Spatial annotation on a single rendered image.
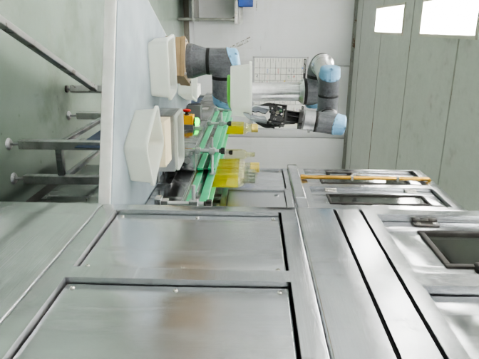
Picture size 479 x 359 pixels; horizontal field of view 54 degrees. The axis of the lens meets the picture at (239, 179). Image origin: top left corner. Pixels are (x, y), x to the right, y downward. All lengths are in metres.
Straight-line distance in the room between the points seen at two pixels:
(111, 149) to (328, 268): 0.69
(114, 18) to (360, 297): 0.98
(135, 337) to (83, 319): 0.10
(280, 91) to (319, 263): 1.31
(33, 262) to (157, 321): 0.31
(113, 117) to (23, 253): 0.48
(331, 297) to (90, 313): 0.39
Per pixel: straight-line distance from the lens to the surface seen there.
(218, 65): 2.09
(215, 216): 1.16
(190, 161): 2.04
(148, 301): 0.83
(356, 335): 0.75
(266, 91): 2.13
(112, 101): 1.34
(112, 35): 1.39
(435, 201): 2.56
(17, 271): 0.97
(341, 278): 0.89
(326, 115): 1.70
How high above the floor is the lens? 1.13
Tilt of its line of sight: 2 degrees down
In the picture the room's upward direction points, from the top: 91 degrees clockwise
